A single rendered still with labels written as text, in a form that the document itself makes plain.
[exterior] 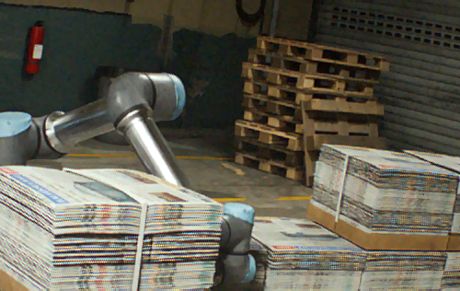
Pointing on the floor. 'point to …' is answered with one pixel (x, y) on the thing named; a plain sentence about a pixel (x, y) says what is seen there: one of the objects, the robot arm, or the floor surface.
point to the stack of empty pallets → (273, 126)
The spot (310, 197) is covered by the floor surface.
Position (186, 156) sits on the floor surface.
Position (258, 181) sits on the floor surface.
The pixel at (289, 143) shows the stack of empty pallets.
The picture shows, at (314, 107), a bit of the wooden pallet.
